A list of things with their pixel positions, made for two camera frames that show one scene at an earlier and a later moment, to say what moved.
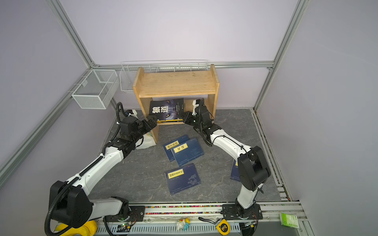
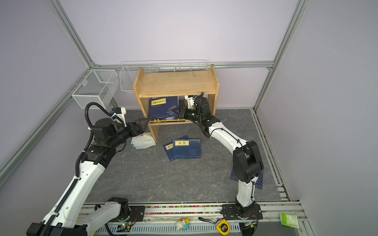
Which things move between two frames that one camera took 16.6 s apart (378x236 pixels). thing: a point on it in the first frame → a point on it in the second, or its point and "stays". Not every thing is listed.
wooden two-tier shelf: (190, 85) stays
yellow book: (173, 121) stays
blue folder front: (181, 179) → (162, 107)
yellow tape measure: (223, 227) stays
